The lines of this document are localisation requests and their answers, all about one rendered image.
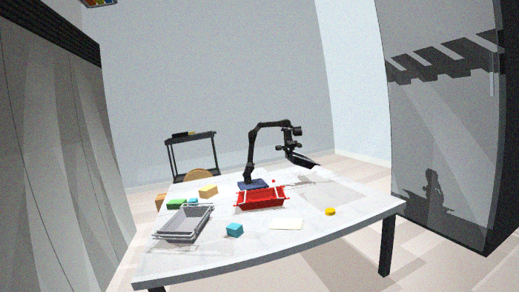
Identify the green rectangular block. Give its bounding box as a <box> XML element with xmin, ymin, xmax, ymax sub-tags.
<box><xmin>166</xmin><ymin>199</ymin><xmax>188</xmax><ymax>210</ymax></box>

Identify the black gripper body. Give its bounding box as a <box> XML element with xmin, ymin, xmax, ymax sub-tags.
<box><xmin>275</xmin><ymin>137</ymin><xmax>302</xmax><ymax>150</ymax></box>

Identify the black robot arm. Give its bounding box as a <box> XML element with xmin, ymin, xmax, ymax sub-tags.
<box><xmin>242</xmin><ymin>119</ymin><xmax>302</xmax><ymax>185</ymax></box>

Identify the tan block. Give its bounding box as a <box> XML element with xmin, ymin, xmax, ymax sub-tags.
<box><xmin>198</xmin><ymin>185</ymin><xmax>219</xmax><ymax>199</ymax></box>

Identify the yellow short cylinder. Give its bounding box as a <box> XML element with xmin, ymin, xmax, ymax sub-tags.
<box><xmin>325</xmin><ymin>208</ymin><xmax>335</xmax><ymax>216</ymax></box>

